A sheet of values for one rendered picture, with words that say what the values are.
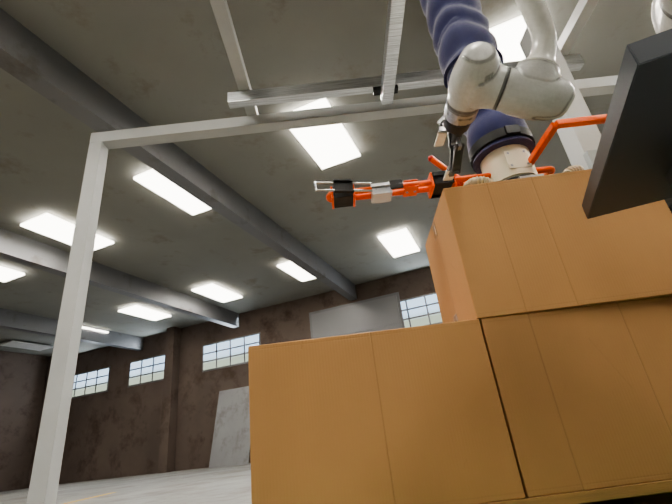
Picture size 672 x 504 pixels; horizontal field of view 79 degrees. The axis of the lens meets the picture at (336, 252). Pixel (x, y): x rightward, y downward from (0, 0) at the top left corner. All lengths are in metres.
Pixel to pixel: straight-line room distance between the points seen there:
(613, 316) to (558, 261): 0.19
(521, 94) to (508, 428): 0.78
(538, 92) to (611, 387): 0.72
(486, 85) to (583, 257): 0.53
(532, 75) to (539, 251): 0.45
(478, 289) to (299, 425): 0.57
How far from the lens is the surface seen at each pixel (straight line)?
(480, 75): 1.09
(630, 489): 1.20
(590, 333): 1.22
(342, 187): 1.40
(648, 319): 1.31
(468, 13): 1.98
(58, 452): 3.68
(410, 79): 4.00
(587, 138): 3.22
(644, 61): 0.72
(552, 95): 1.13
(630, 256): 1.34
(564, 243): 1.28
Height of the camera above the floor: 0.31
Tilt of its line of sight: 24 degrees up
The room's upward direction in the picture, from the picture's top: 7 degrees counter-clockwise
